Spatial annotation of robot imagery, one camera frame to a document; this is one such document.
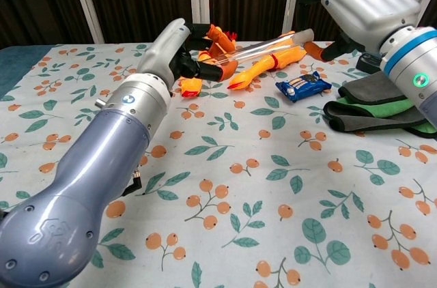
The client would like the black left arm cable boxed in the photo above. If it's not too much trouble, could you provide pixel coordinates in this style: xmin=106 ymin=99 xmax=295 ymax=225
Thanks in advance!
xmin=122 ymin=169 xmax=144 ymax=197

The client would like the blue snack packet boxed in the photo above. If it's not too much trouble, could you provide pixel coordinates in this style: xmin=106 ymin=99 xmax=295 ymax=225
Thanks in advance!
xmin=274 ymin=71 xmax=333 ymax=103

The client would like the clear plastic tube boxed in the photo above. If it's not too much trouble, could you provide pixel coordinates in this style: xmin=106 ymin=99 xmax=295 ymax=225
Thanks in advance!
xmin=218 ymin=30 xmax=313 ymax=63

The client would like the floral leaf print tablecloth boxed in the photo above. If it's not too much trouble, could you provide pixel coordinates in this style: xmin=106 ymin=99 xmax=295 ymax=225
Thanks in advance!
xmin=0 ymin=41 xmax=437 ymax=288

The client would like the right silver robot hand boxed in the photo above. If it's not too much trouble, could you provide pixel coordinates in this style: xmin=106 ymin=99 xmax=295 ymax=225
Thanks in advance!
xmin=293 ymin=0 xmax=421 ymax=63

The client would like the dark blue table mat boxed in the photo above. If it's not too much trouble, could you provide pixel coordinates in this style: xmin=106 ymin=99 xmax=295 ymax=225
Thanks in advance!
xmin=0 ymin=44 xmax=66 ymax=102

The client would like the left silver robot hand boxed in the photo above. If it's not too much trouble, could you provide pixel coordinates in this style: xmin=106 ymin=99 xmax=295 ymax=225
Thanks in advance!
xmin=138 ymin=18 xmax=238 ymax=86

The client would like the short orange rubber chicken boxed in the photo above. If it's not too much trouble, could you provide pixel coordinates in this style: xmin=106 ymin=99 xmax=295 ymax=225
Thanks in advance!
xmin=227 ymin=30 xmax=308 ymax=91

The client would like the dark grey folded cloth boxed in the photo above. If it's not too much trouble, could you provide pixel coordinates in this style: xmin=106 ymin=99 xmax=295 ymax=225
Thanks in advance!
xmin=337 ymin=71 xmax=408 ymax=105

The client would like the grey and green folded cloth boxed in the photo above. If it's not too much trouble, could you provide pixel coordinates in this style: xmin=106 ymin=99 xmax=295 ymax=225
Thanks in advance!
xmin=322 ymin=95 xmax=437 ymax=139

